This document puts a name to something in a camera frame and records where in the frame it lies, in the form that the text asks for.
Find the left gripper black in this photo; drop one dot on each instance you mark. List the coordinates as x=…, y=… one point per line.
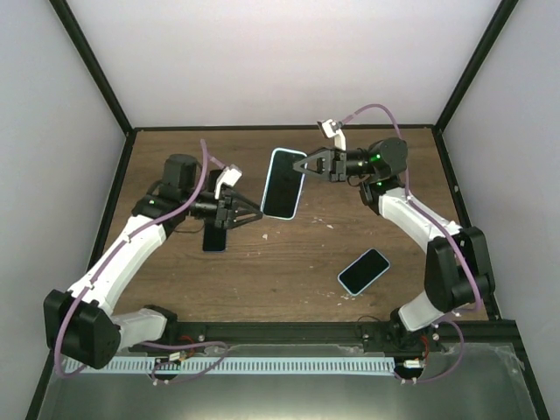
x=227, y=201

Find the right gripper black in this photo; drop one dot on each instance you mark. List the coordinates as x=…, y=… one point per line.
x=338, y=165

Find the blue phone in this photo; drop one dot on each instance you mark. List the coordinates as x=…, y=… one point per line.
x=214, y=239

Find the black phone case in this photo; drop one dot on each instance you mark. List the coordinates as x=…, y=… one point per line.
x=214, y=183

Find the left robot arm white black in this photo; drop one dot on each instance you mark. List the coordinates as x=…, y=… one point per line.
x=80, y=323

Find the metal front plate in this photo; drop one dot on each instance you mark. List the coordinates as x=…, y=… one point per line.
x=474, y=381

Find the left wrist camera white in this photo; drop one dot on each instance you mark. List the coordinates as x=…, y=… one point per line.
x=229, y=176

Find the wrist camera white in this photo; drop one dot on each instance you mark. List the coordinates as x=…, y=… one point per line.
x=229, y=176
x=332, y=129

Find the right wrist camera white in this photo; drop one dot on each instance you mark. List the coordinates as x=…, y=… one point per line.
x=332, y=129

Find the light-blue slotted cable duct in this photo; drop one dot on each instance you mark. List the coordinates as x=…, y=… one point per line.
x=380, y=366

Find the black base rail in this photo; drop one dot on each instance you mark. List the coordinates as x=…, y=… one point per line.
x=372, y=336

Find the black enclosure frame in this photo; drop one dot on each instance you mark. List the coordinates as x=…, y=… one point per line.
x=189, y=63

